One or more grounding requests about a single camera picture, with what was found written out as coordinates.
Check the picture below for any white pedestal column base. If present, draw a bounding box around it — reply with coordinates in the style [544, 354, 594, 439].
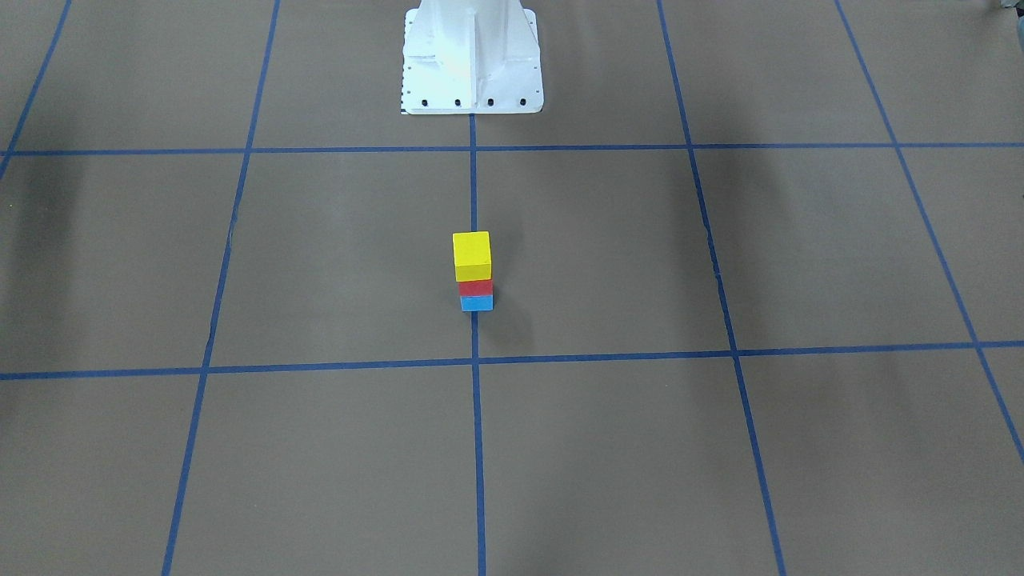
[400, 1, 545, 114]

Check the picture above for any yellow cube block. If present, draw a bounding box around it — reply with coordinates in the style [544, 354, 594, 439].
[451, 232, 493, 283]

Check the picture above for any blue cube block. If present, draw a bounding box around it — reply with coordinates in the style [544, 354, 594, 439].
[459, 294, 494, 311]

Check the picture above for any red cube block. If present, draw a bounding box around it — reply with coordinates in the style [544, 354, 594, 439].
[457, 278, 494, 298]

